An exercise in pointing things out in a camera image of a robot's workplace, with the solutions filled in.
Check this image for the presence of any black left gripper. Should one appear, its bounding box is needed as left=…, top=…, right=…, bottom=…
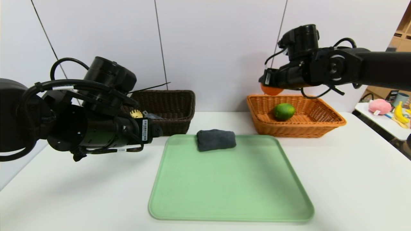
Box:
left=121, top=117, right=164, bottom=144

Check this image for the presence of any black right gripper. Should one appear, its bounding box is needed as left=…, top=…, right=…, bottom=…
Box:
left=258, top=65, right=310, bottom=90

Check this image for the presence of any orange fruit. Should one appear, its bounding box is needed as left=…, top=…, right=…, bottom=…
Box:
left=261, top=84, right=284, bottom=96

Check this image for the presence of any green citrus fruit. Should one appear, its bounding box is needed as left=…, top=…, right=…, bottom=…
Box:
left=274, top=103, right=296, bottom=121

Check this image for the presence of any dark grey towel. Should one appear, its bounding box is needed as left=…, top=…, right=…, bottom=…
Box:
left=197, top=129, right=237, bottom=152

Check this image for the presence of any dark brown wicker basket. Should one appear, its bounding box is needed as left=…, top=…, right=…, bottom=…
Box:
left=128, top=90, right=196, bottom=137

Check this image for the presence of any orange wicker basket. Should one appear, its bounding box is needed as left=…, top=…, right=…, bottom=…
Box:
left=246, top=94, right=347, bottom=139

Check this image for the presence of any light green plastic tray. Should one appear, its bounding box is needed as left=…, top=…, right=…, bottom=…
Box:
left=148, top=134, right=315, bottom=222

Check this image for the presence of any pink plush toy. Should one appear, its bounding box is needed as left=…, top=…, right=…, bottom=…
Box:
left=369, top=99, right=392, bottom=116

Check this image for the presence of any white side table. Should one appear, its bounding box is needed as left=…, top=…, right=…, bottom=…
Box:
left=355, top=104, right=411, bottom=141

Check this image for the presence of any teal cup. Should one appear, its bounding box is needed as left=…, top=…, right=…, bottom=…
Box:
left=392, top=93, right=409, bottom=108

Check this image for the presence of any yellow toy banana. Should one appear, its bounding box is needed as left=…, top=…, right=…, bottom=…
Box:
left=393, top=101, right=410, bottom=124

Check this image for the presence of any light wooden cabinet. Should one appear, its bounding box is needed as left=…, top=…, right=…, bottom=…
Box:
left=366, top=3, right=411, bottom=98

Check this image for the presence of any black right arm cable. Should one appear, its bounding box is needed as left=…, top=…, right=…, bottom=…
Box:
left=300, top=85, right=345, bottom=99

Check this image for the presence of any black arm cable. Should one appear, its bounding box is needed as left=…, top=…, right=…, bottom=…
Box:
left=19, top=58, right=139, bottom=108
left=300, top=85, right=345, bottom=99

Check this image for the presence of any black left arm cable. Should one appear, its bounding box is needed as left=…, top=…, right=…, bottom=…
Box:
left=19, top=58, right=139, bottom=108

